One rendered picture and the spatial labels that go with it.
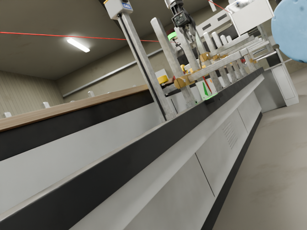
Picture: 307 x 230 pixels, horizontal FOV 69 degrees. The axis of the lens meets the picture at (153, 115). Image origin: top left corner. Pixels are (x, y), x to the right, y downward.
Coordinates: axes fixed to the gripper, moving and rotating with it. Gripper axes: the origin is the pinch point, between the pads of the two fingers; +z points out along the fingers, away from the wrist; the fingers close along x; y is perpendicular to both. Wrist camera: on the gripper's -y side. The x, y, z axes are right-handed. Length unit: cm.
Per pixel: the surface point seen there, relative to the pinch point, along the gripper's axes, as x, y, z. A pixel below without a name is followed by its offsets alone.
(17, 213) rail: -4, 104, 33
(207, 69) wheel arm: 5.2, 14.3, 18.7
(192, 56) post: -6.4, -6.3, 6.3
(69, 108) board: -25, 71, 14
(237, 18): -8, -259, -53
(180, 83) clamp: -7.2, 21.3, 19.5
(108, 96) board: -25, 50, 14
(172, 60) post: -7.0, 18.6, 7.7
